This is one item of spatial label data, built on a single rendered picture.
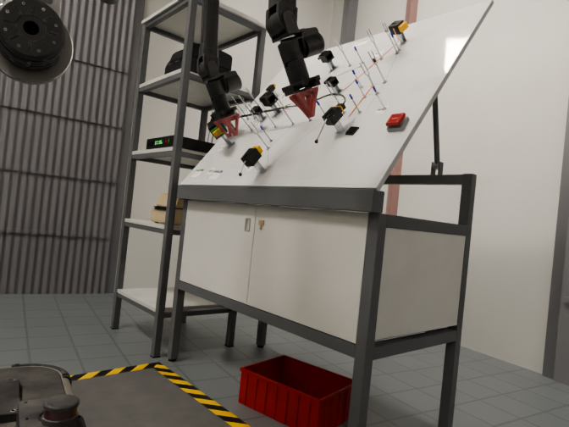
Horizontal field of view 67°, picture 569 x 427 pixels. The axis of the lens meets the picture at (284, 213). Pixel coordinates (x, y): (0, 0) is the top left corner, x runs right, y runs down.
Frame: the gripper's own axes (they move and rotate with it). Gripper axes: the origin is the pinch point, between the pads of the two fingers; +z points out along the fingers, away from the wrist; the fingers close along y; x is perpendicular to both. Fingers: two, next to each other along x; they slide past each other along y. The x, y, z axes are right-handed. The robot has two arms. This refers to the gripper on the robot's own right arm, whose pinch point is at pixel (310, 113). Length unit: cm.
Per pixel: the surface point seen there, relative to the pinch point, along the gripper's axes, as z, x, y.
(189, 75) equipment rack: -31, -21, 116
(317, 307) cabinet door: 60, 10, 16
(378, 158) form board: 20.5, -20.7, 1.4
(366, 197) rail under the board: 28.0, -7.4, -3.5
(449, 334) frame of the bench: 93, -32, 3
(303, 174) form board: 20.8, -10.8, 29.1
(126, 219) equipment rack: 30, 27, 167
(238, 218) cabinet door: 33, 4, 64
